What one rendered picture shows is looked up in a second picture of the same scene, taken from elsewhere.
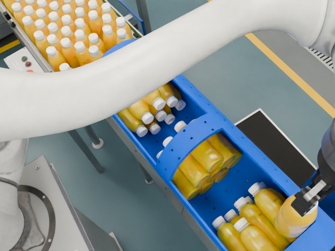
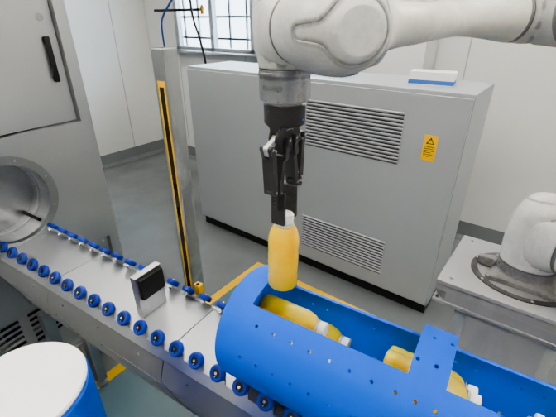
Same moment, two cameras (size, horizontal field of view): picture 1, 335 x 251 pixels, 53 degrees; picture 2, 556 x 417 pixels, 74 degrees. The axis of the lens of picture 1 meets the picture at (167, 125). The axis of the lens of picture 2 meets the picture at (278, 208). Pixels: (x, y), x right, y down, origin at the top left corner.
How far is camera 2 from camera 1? 0.96 m
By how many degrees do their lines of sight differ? 89
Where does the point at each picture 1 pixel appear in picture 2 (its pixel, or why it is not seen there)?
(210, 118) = (433, 379)
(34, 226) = (505, 278)
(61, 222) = (489, 290)
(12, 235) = (505, 247)
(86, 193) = not seen: outside the picture
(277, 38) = not seen: outside the picture
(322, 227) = (246, 299)
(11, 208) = (529, 247)
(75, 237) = (463, 285)
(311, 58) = not seen: outside the picture
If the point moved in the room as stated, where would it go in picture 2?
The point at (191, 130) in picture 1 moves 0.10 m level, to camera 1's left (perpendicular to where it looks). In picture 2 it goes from (443, 347) to (476, 326)
